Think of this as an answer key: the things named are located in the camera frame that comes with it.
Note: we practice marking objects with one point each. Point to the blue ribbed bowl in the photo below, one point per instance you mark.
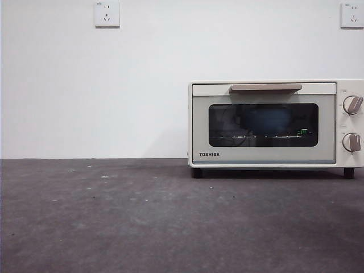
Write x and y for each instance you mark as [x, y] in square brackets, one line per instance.
[264, 120]

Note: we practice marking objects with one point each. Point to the cream Toshiba toaster oven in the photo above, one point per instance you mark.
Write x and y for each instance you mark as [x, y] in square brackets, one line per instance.
[339, 159]

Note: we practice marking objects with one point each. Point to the cream oven knob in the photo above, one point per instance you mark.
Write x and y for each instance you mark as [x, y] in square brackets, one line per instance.
[352, 105]
[352, 142]

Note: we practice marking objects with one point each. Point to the white wall socket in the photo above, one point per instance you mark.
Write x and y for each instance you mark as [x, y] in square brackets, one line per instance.
[107, 14]
[352, 15]

